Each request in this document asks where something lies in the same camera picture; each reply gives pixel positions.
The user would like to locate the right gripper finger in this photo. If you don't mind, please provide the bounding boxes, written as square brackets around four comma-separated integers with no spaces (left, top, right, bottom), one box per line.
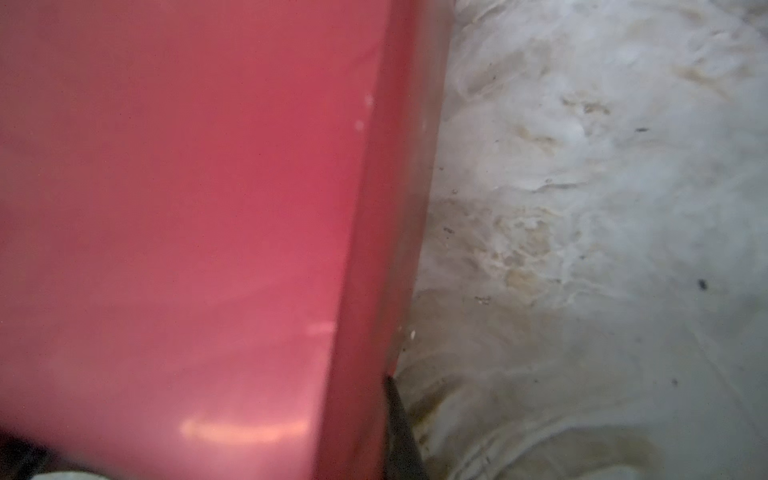
[384,376,428,480]

